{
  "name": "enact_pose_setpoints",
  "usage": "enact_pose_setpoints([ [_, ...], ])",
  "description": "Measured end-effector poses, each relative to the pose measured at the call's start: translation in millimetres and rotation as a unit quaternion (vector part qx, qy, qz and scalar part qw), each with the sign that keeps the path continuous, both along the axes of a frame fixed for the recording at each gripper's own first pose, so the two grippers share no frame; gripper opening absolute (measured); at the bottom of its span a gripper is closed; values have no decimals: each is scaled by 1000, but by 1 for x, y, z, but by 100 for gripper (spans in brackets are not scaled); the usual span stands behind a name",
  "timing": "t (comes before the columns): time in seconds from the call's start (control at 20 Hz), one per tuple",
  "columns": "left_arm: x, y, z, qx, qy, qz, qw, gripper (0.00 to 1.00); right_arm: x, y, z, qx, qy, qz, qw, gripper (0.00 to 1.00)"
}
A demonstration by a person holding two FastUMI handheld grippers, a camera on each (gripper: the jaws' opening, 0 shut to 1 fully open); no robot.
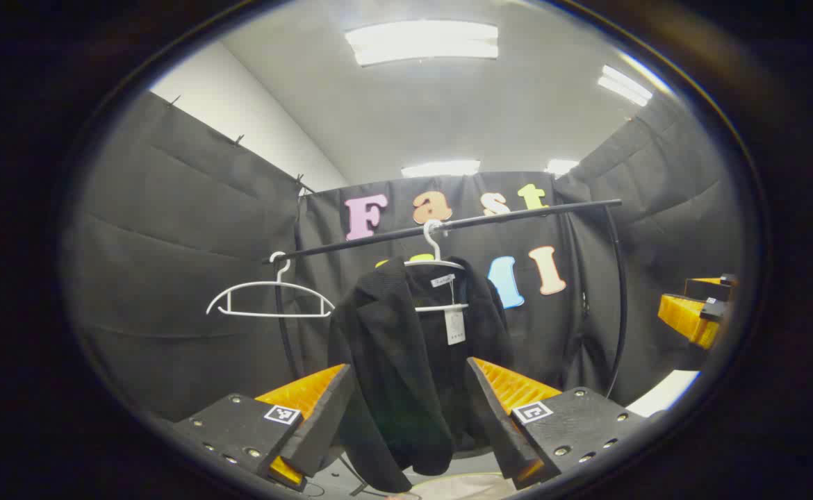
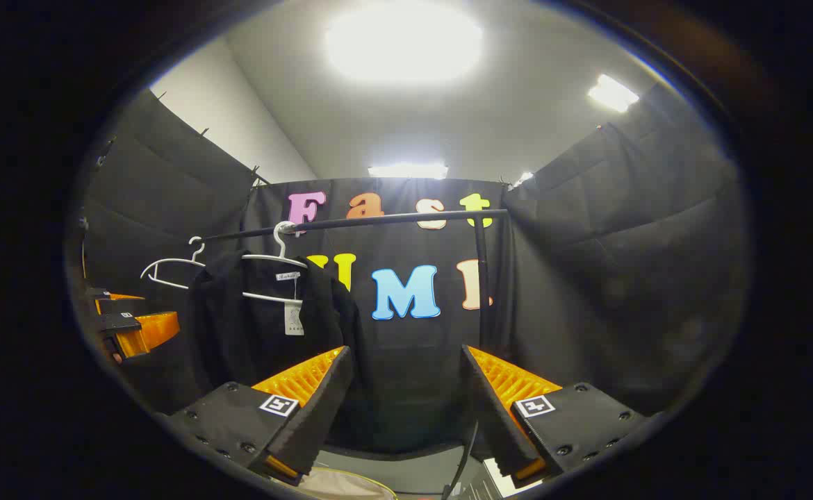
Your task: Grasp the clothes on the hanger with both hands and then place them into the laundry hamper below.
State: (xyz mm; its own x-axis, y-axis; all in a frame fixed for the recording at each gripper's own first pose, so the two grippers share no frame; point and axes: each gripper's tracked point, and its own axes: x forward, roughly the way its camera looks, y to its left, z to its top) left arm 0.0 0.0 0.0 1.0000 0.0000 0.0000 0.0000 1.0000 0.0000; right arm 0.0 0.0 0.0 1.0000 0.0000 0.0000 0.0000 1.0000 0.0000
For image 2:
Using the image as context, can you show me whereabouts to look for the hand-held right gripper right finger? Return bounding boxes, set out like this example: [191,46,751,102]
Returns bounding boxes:
[460,344,650,490]

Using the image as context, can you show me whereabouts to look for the beige laundry hamper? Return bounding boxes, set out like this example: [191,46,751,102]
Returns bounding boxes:
[295,467,399,500]

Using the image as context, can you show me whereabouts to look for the white plastic clothes hanger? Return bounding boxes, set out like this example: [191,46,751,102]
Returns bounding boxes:
[140,236,207,291]
[242,221,310,306]

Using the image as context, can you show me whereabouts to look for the black metal clothes rack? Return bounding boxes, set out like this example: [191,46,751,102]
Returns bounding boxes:
[198,208,511,500]

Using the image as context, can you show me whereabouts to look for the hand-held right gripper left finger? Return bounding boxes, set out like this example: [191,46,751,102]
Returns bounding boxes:
[163,345,355,487]

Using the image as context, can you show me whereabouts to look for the rectangular ceiling light panel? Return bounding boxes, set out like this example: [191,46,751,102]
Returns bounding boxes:
[368,162,449,180]
[587,74,640,113]

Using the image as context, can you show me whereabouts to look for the white flat panel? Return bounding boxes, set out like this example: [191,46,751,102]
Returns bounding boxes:
[482,457,527,498]

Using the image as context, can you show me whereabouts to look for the black knit garment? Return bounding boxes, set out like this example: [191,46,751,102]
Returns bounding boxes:
[186,249,364,426]

